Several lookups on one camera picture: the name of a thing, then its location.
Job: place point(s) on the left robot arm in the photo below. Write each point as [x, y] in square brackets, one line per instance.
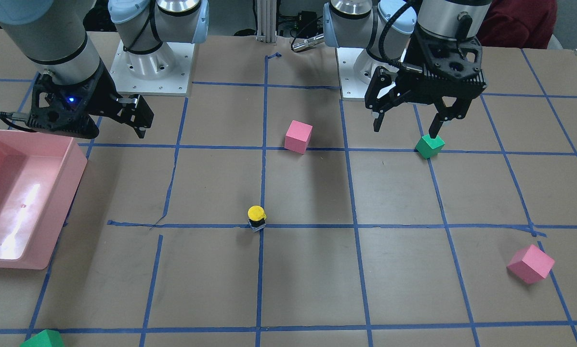
[384, 28]

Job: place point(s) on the pink foam cube far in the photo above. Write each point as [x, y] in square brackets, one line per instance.
[531, 264]

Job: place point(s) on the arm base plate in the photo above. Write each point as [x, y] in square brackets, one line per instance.
[165, 72]
[355, 68]

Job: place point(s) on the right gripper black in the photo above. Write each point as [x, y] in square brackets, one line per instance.
[104, 93]

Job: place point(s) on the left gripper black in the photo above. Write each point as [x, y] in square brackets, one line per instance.
[410, 88]

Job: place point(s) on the person in red shirt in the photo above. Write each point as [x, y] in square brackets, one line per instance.
[518, 24]

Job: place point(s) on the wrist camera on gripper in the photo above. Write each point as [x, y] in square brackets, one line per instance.
[459, 61]
[57, 109]

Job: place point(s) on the pink foam cube middle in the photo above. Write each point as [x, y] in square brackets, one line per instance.
[298, 136]

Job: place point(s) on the pink plastic bin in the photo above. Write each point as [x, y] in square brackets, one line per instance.
[39, 176]

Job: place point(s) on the aluminium frame post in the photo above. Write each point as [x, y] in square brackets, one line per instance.
[266, 21]

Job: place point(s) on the green foam cube far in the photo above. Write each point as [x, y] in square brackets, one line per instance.
[428, 147]

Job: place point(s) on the green foam cube near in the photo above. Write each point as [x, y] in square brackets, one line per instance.
[46, 338]

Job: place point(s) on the green foam cube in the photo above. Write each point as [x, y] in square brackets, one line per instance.
[428, 147]
[46, 338]

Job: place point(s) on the yellow push button switch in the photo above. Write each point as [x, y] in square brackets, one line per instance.
[256, 218]

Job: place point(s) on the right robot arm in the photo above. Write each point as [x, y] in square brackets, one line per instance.
[74, 84]

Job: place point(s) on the pink foam cube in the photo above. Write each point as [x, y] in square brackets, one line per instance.
[531, 264]
[298, 136]

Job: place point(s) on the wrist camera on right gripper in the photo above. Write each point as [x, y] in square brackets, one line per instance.
[57, 109]

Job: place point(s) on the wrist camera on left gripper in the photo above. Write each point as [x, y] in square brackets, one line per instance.
[459, 61]

